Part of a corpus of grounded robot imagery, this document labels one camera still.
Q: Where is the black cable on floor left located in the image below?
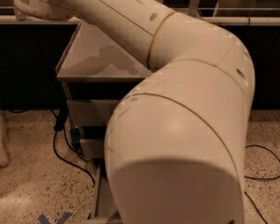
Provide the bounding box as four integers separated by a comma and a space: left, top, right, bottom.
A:
49, 108, 97, 185

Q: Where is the grey metal drawer cabinet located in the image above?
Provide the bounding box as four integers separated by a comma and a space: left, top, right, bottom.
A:
55, 21, 153, 224

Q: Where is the black cable on floor right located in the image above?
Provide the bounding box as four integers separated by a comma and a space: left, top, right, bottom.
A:
244, 144, 280, 224

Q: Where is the top grey drawer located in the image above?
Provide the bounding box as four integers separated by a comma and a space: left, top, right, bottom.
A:
67, 100, 119, 126

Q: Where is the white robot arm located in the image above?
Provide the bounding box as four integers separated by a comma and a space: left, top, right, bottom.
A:
14, 0, 255, 224

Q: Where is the middle grey drawer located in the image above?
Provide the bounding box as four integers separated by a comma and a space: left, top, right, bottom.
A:
80, 139, 104, 159

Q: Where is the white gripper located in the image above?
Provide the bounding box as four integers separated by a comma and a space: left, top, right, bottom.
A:
14, 0, 76, 21

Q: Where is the bottom grey open drawer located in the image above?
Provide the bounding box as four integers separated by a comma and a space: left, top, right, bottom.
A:
81, 161, 123, 224

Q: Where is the black cable on floor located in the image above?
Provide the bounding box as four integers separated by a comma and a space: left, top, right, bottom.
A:
244, 144, 280, 224
49, 108, 97, 185

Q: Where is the blue power adapter box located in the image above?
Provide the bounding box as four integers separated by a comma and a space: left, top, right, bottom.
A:
70, 128, 81, 145

